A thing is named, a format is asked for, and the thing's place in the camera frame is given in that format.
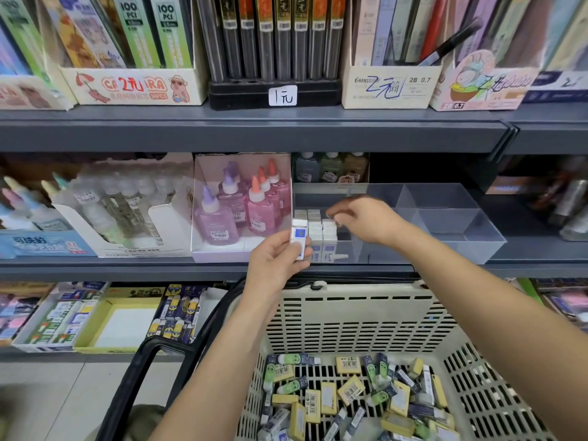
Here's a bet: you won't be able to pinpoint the person's left hand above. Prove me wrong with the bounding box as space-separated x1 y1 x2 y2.
243 229 314 311

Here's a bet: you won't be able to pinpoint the person's right hand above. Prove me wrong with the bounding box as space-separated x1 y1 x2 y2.
326 195 407 254

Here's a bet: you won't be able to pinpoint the rows of white erasers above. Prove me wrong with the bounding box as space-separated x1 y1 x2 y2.
292 208 339 263

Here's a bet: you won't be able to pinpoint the beige shopping basket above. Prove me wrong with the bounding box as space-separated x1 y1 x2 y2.
96 278 588 441

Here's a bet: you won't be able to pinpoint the pile of erasers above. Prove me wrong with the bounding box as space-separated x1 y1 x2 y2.
257 352 461 441

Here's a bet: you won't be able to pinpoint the grey store shelves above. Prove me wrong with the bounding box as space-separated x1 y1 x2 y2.
0 0 588 368

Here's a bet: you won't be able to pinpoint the person's left forearm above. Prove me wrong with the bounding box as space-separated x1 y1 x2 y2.
151 298 290 441

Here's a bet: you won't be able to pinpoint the person's right forearm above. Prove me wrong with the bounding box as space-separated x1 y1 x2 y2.
388 232 588 441

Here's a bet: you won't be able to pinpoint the pink glue display box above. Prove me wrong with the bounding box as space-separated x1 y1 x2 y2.
190 153 295 265

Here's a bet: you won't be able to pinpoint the white glue display box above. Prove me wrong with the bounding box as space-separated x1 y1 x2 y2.
50 153 196 258

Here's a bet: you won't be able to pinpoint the white pencil display box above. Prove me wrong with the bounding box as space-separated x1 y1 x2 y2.
342 0 444 110

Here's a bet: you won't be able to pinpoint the yellow empty display box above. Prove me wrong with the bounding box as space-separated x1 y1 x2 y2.
73 289 167 355

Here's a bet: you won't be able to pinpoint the colourful pencil display box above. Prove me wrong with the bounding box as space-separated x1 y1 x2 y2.
430 0 540 113

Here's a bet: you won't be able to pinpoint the white eraser display box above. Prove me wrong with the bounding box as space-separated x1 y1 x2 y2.
13 282 107 353

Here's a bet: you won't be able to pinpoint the cartoon print display box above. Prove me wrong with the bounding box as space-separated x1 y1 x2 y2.
37 0 209 107

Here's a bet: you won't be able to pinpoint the blue white display box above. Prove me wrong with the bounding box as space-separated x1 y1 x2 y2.
524 0 588 104

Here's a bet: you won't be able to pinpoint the pastel lead display box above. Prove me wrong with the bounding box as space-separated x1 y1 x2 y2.
0 0 79 111

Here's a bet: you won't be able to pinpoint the pink glue bottle orange cap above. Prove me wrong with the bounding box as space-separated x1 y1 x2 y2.
257 167 288 221
266 159 293 212
245 174 279 238

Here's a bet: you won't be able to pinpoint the translucent glue bottle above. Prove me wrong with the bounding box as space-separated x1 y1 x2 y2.
344 151 371 184
320 151 345 184
294 151 321 184

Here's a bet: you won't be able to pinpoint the pink glue bottle purple cap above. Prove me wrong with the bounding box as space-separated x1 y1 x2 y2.
219 165 249 226
195 185 240 246

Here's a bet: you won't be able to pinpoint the clear plastic divider tray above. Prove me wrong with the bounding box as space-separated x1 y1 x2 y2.
294 183 508 265

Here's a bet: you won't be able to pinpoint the dark blue yellow packets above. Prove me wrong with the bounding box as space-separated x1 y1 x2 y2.
147 284 217 344

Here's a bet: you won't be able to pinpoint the white price label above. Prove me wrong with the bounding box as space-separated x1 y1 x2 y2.
268 84 299 107

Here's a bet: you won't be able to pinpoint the row of clear glue bottles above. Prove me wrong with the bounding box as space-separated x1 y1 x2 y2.
69 179 180 244

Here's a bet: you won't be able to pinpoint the black lead tube display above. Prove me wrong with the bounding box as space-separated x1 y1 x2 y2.
197 0 349 110

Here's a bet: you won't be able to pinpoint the black pen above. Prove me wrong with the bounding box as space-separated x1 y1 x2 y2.
418 18 483 67

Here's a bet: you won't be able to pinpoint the pink stationery packets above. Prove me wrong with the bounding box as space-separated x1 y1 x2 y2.
0 284 56 345

